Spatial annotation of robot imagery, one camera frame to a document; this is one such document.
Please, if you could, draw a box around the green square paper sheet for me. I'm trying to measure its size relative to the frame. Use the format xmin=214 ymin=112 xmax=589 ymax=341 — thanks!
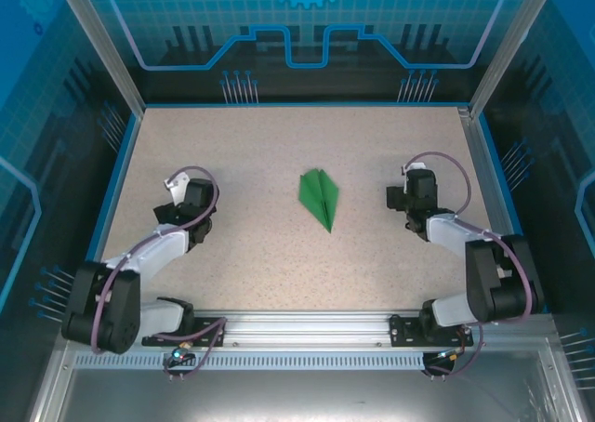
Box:
xmin=297 ymin=167 xmax=341 ymax=234

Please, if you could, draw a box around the blue table edge trim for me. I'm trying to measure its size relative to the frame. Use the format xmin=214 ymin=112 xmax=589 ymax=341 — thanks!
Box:
xmin=477 ymin=114 xmax=549 ymax=314
xmin=73 ymin=112 xmax=143 ymax=314

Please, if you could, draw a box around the aluminium side rail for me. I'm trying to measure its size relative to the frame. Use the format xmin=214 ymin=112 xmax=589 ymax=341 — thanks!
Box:
xmin=457 ymin=106 xmax=531 ymax=312

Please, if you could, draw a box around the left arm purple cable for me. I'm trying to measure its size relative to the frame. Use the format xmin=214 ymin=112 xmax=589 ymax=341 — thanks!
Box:
xmin=90 ymin=165 xmax=229 ymax=382

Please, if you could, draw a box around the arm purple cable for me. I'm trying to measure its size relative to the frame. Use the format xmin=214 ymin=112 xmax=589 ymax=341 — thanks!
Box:
xmin=403 ymin=151 xmax=535 ymax=380
xmin=90 ymin=165 xmax=229 ymax=382

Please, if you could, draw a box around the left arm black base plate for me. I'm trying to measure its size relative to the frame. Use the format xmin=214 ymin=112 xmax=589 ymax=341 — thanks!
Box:
xmin=141 ymin=316 xmax=228 ymax=349

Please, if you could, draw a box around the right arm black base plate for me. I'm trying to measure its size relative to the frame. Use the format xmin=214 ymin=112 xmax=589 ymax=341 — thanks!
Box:
xmin=388 ymin=313 xmax=475 ymax=349

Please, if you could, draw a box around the cable plug with green light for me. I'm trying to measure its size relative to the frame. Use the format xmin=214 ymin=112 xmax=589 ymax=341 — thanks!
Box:
xmin=169 ymin=340 xmax=194 ymax=365
xmin=434 ymin=345 xmax=467 ymax=362

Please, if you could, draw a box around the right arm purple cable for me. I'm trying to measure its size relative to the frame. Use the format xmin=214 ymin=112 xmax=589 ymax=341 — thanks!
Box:
xmin=403 ymin=151 xmax=535 ymax=380

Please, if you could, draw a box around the aluminium mounting rail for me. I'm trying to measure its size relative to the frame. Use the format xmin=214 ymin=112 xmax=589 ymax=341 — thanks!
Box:
xmin=59 ymin=309 xmax=559 ymax=349

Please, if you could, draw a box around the slotted cable duct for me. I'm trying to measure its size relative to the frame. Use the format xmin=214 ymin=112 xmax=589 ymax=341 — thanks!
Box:
xmin=73 ymin=351 xmax=431 ymax=371

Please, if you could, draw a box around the aluminium frame post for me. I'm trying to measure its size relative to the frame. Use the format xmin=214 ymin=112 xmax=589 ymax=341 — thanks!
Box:
xmin=468 ymin=0 xmax=562 ymax=119
xmin=51 ymin=0 xmax=146 ymax=116

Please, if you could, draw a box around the aluminium tray frame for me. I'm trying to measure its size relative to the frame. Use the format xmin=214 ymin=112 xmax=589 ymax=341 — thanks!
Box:
xmin=25 ymin=336 xmax=587 ymax=422

